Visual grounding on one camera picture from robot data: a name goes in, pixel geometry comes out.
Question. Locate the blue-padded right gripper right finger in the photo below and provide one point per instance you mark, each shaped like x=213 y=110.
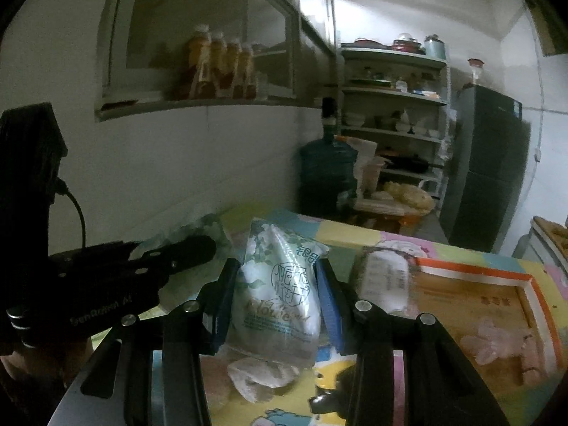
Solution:
x=406 y=371

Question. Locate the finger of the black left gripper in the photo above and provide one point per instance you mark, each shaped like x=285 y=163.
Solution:
x=191 y=252

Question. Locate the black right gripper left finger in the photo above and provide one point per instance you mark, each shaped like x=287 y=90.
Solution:
x=163 y=376

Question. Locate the pink plush bunny toy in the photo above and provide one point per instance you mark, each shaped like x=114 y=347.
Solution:
x=493 y=343

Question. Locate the colourful cartoon table cloth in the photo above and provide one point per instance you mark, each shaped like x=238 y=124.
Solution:
x=244 y=390

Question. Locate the floral wet wipes pack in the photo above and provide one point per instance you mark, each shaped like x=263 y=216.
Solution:
x=383 y=276

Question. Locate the orange rimmed cardboard tray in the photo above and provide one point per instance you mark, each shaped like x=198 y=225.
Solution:
x=500 y=319

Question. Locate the blue water jug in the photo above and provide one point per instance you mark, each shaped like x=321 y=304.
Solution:
x=326 y=182

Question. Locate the yellow woven basket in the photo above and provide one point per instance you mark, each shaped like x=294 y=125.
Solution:
x=410 y=195

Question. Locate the kitchen counter cabinet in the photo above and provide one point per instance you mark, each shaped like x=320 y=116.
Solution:
x=545 y=243

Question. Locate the white sack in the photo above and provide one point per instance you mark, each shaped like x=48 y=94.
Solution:
x=367 y=166

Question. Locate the black refrigerator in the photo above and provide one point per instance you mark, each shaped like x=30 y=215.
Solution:
x=486 y=172

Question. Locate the white metal shelf rack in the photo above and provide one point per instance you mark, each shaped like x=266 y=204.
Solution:
x=399 y=98

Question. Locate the red lidded pot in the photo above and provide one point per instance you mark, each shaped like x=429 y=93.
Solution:
x=406 y=43

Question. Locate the red lidded jar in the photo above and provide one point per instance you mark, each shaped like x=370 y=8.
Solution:
x=477 y=68

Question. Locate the teal pot on shelf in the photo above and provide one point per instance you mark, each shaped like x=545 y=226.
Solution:
x=434 y=47

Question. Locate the glass door wall cabinet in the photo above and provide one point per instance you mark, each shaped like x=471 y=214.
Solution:
x=155 y=54

